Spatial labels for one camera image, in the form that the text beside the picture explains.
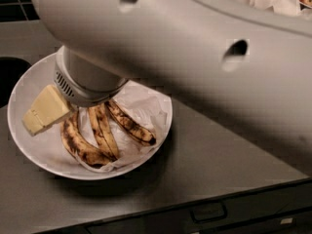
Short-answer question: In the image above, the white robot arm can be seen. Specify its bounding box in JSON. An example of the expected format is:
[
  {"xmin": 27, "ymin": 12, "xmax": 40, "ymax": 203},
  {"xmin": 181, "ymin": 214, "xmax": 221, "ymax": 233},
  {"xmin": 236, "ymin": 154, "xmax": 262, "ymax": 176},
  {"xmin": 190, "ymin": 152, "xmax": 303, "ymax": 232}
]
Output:
[{"xmin": 32, "ymin": 0, "xmax": 312, "ymax": 173}]

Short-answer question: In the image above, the left spotted banana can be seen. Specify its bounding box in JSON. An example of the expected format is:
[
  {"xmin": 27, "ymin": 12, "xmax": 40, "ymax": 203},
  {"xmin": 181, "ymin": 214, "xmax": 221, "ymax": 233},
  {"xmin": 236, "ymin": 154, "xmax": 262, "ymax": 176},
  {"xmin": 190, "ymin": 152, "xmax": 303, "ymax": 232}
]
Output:
[{"xmin": 59, "ymin": 112, "xmax": 115, "ymax": 169}]

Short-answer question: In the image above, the large white bowl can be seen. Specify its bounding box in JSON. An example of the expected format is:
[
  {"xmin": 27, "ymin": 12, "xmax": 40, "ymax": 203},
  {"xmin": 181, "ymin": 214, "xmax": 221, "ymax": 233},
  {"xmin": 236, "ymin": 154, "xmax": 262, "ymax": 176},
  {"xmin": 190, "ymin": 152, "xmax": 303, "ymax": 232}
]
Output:
[{"xmin": 7, "ymin": 52, "xmax": 174, "ymax": 181}]

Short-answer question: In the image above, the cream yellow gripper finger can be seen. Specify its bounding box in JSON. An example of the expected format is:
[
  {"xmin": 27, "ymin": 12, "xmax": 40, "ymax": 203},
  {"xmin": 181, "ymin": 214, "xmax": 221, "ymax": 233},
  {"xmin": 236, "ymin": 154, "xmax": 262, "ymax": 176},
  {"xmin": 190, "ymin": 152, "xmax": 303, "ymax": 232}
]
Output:
[{"xmin": 22, "ymin": 110, "xmax": 44, "ymax": 136}]

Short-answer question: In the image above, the black drawer handle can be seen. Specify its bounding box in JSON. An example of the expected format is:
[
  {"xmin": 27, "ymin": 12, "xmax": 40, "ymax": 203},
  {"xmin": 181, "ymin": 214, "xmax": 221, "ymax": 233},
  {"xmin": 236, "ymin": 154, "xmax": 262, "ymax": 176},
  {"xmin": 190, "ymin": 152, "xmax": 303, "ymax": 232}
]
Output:
[{"xmin": 190, "ymin": 202, "xmax": 227, "ymax": 223}]

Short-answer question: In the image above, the right spotted banana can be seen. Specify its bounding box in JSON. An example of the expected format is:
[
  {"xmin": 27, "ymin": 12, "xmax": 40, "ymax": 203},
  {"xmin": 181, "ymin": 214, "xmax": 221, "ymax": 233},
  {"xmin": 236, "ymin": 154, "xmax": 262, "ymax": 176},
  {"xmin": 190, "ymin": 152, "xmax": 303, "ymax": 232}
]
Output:
[{"xmin": 105, "ymin": 99, "xmax": 156, "ymax": 146}]

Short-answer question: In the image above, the spotted banana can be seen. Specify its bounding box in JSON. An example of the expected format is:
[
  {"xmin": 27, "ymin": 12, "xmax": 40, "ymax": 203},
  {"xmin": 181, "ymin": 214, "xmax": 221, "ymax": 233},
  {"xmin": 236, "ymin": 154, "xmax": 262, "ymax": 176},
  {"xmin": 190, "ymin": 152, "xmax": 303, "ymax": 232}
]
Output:
[
  {"xmin": 105, "ymin": 99, "xmax": 156, "ymax": 146},
  {"xmin": 59, "ymin": 112, "xmax": 115, "ymax": 169},
  {"xmin": 87, "ymin": 104, "xmax": 119, "ymax": 161}
]

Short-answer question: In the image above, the small white drawer label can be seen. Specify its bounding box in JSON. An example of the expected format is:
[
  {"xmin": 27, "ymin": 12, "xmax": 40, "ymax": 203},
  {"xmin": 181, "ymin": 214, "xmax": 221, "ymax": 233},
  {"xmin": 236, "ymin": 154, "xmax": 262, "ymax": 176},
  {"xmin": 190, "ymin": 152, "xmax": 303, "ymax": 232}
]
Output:
[{"xmin": 280, "ymin": 217, "xmax": 293, "ymax": 225}]

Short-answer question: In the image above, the middle spotted banana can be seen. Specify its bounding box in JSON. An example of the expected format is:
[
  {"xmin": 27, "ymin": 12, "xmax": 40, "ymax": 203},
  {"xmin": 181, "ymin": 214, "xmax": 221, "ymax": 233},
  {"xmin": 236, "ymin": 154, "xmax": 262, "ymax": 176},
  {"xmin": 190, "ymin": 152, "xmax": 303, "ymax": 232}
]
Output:
[{"xmin": 87, "ymin": 104, "xmax": 119, "ymax": 161}]

